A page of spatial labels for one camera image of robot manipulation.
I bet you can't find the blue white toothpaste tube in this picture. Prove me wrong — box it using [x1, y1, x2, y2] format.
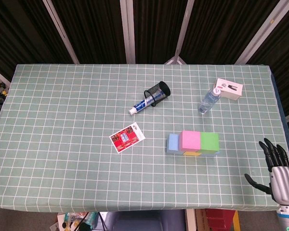
[128, 95, 160, 116]

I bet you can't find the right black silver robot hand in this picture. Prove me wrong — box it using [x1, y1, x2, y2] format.
[244, 138, 289, 206]

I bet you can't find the red plastic crate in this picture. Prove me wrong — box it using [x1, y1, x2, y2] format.
[205, 208, 236, 231]

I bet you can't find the pink foam cube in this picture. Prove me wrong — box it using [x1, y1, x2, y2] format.
[179, 130, 203, 153]

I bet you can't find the white frame post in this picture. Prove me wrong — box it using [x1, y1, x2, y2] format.
[119, 0, 136, 64]
[42, 0, 79, 64]
[235, 0, 289, 65]
[163, 0, 196, 65]

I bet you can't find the clear plastic water bottle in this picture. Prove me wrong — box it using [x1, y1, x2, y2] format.
[197, 87, 222, 115]

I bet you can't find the grey blue chair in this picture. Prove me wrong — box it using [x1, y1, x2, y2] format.
[105, 210, 185, 231]

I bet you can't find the green foam block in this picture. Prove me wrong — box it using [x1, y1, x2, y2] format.
[200, 132, 220, 153]

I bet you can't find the white table leg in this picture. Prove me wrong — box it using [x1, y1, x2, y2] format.
[184, 209, 196, 231]

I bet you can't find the white cardboard box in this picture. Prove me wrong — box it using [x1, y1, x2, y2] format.
[212, 77, 244, 101]

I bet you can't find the red white card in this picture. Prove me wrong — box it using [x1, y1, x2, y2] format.
[109, 122, 145, 154]

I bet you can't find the black mesh pen holder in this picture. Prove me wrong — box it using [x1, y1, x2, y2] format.
[144, 81, 171, 107]

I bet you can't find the green checked tablecloth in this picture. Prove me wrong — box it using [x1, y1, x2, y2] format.
[0, 64, 289, 214]

